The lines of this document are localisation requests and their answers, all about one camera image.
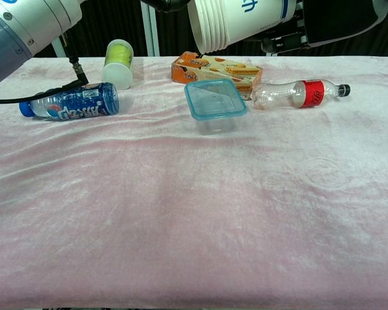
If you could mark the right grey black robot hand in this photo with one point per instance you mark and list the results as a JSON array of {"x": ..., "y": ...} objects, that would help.
[{"x": 336, "y": 22}]

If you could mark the left dark robot hand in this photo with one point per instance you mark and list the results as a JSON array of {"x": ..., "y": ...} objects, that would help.
[{"x": 168, "y": 4}]

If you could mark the stack of white paper cups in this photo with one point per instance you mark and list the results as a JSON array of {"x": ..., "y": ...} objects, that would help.
[{"x": 245, "y": 19}]

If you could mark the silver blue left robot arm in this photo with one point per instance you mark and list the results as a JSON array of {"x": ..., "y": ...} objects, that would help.
[{"x": 16, "y": 29}]

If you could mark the black curtain backdrop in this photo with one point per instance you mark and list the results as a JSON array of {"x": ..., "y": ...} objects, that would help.
[{"x": 116, "y": 19}]

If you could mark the orange biscuit box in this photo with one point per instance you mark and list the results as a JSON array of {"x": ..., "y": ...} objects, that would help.
[{"x": 210, "y": 69}]

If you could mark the clear canister of tennis balls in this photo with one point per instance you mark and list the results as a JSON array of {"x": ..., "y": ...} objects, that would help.
[{"x": 118, "y": 69}]

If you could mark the empty red label cola bottle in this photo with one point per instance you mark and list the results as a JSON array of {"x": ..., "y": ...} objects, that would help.
[{"x": 278, "y": 93}]

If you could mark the clear container with blue rim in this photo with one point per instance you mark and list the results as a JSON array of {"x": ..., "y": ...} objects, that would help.
[{"x": 215, "y": 97}]

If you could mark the blue label Pepsi bottle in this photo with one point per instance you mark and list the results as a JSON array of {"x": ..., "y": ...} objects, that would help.
[{"x": 84, "y": 101}]

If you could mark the pink velvet tablecloth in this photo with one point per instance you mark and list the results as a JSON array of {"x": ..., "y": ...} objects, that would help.
[{"x": 181, "y": 210}]

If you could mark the white metal frame post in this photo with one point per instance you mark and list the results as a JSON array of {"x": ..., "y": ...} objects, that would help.
[
  {"x": 59, "y": 48},
  {"x": 150, "y": 35}
]

